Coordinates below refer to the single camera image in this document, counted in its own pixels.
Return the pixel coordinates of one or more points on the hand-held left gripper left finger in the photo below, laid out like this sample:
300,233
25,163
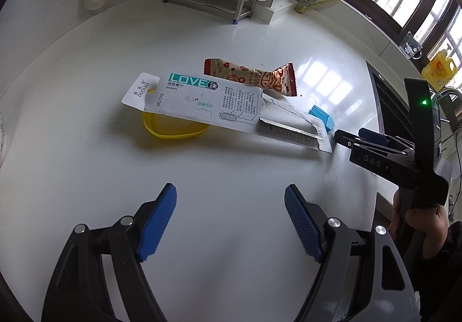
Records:
157,221

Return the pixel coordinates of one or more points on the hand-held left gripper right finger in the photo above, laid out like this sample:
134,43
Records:
305,224

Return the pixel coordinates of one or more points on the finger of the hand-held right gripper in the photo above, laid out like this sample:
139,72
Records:
348,140
373,136

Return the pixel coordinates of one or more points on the yellow plastic lid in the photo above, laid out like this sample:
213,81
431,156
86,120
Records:
169,130

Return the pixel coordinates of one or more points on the red beige snack wrapper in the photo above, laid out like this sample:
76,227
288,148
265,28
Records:
252,76

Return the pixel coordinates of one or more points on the white torn card package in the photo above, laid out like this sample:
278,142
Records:
202,101

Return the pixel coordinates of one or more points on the person's right forearm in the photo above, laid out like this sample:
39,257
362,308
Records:
444,278

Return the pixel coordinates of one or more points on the person's right hand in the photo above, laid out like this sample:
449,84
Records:
433,224

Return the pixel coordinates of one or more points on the small blue ribbed packet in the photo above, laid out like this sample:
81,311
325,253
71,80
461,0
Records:
321,119

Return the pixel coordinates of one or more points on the black kitchen sink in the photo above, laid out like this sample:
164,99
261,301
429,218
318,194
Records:
389,101

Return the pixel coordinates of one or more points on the chrome kitchen faucet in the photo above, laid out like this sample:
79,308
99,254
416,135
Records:
449,92

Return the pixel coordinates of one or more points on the yellow oil bottle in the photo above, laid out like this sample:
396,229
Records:
440,71

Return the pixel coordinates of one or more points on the clear glass mug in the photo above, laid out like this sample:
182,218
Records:
411,45

